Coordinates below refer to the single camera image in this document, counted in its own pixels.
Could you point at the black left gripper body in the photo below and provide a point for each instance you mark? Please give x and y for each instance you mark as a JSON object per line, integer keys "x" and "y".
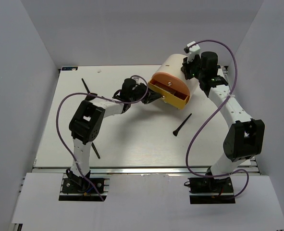
{"x": 139, "y": 94}

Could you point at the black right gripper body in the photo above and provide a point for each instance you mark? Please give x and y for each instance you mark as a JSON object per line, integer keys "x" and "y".
{"x": 191, "y": 70}

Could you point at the yellow drawer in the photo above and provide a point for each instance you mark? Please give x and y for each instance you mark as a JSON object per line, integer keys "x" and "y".
{"x": 177, "y": 97}

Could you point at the cream round drawer organizer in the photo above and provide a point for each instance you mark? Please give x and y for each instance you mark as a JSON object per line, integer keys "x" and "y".
{"x": 173, "y": 65}

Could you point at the peach top drawer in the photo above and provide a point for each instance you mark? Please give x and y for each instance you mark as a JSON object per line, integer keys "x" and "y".
{"x": 172, "y": 82}

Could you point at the black fan powder brush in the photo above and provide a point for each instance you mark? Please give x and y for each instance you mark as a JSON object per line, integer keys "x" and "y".
{"x": 87, "y": 89}

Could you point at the black small makeup brush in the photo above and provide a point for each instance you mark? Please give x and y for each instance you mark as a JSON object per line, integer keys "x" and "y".
{"x": 176, "y": 131}

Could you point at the black thin brush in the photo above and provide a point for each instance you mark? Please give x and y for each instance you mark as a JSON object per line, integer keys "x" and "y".
{"x": 95, "y": 150}

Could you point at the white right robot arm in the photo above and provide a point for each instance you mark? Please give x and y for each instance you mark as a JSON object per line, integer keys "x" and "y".
{"x": 245, "y": 135}

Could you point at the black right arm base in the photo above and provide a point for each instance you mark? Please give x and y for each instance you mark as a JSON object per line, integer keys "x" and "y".
{"x": 209, "y": 191}

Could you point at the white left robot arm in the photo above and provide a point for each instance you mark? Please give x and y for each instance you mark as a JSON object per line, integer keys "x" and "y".
{"x": 87, "y": 120}

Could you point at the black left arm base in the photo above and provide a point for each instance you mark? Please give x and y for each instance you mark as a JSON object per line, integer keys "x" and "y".
{"x": 75, "y": 188}

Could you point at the blue logo sticker left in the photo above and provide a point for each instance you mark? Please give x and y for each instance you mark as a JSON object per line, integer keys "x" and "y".
{"x": 69, "y": 68}

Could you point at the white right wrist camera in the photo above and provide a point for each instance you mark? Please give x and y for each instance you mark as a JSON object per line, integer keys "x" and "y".
{"x": 192, "y": 50}

